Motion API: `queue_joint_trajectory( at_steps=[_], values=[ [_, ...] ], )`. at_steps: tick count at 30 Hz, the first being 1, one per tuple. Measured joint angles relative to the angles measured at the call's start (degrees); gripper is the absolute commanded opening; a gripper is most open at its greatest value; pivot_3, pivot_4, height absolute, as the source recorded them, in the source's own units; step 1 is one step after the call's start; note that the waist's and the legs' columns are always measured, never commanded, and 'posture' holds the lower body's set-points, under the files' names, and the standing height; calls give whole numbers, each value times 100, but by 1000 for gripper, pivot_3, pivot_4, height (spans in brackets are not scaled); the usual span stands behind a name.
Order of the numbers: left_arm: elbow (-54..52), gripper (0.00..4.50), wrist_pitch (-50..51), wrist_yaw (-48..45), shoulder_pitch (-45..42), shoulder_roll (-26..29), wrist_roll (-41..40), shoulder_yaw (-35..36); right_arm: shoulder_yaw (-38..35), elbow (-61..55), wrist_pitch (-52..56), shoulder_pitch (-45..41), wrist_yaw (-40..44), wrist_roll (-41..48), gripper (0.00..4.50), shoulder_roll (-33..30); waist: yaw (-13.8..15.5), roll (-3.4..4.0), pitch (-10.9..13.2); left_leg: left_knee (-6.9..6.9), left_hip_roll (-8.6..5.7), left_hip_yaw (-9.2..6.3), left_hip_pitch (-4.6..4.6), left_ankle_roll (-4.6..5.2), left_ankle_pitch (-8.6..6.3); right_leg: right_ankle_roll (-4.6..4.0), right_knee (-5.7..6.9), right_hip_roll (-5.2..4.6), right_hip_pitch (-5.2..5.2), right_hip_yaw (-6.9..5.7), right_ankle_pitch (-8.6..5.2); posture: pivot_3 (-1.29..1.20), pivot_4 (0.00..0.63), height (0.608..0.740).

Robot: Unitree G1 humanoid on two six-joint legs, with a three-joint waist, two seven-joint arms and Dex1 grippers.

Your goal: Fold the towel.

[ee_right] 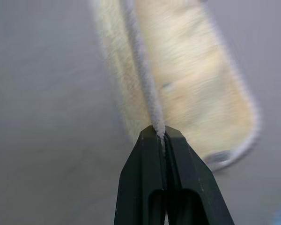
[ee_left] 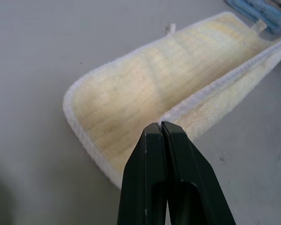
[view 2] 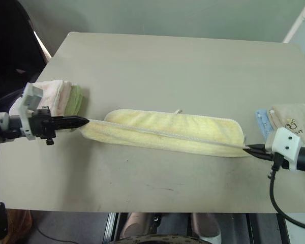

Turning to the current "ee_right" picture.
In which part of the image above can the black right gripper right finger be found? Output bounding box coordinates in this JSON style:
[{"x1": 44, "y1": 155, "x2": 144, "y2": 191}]
[{"x1": 163, "y1": 125, "x2": 235, "y2": 225}]

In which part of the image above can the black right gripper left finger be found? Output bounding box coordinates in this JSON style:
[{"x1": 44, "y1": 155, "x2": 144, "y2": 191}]
[{"x1": 113, "y1": 125, "x2": 167, "y2": 225}]

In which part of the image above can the cream towel with grey trim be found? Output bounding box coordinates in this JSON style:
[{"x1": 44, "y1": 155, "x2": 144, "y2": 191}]
[{"x1": 88, "y1": 0, "x2": 263, "y2": 173}]

